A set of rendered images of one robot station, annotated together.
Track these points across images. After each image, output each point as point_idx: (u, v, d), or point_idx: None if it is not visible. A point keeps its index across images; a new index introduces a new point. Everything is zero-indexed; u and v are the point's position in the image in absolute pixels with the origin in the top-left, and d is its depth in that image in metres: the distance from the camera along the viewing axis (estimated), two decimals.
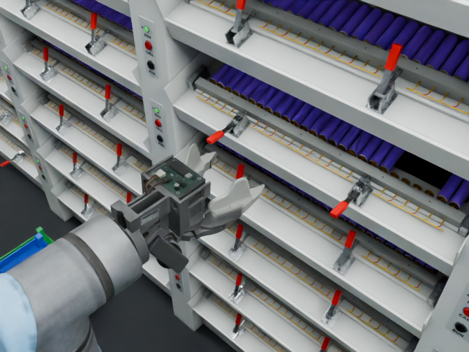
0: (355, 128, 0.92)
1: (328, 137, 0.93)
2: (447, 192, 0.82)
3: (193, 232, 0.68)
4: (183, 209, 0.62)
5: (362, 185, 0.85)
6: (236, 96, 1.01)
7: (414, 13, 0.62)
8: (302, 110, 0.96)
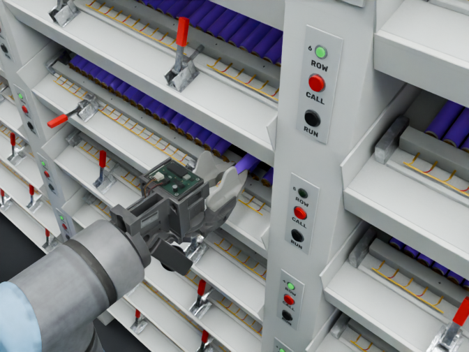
0: None
1: (169, 121, 0.90)
2: (270, 175, 0.79)
3: (195, 234, 0.68)
4: (182, 211, 0.63)
5: (189, 168, 0.82)
6: (88, 80, 0.98)
7: None
8: None
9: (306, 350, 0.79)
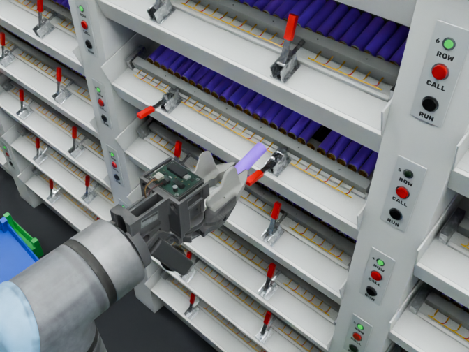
0: (278, 102, 0.95)
1: (252, 112, 0.96)
2: (356, 161, 0.85)
3: (195, 234, 0.68)
4: (182, 211, 0.63)
5: (278, 155, 0.88)
6: (169, 74, 1.04)
7: None
8: (230, 86, 1.00)
9: (389, 323, 0.86)
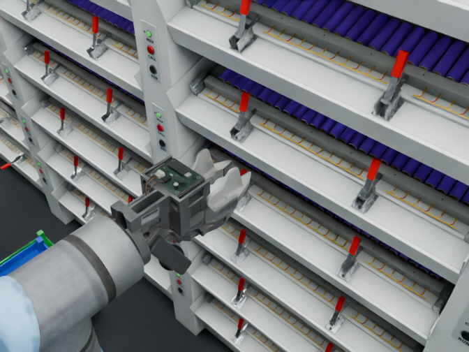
0: None
1: (338, 137, 0.92)
2: (458, 192, 0.81)
3: (194, 232, 0.68)
4: (183, 208, 0.62)
5: (373, 186, 0.85)
6: None
7: (422, 20, 0.61)
8: (311, 110, 0.96)
9: None
